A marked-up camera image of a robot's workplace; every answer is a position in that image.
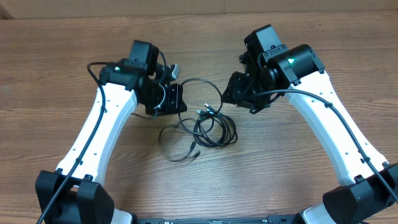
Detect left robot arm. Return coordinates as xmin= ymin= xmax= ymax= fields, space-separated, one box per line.
xmin=35 ymin=40 xmax=187 ymax=223

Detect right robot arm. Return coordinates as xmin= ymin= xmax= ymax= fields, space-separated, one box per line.
xmin=221 ymin=25 xmax=397 ymax=223

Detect black USB cable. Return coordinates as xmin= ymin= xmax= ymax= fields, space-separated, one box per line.
xmin=192 ymin=108 xmax=238 ymax=148
xmin=193 ymin=103 xmax=238 ymax=147
xmin=157 ymin=77 xmax=224 ymax=162

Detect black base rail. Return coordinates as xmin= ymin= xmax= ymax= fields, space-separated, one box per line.
xmin=132 ymin=214 xmax=305 ymax=224

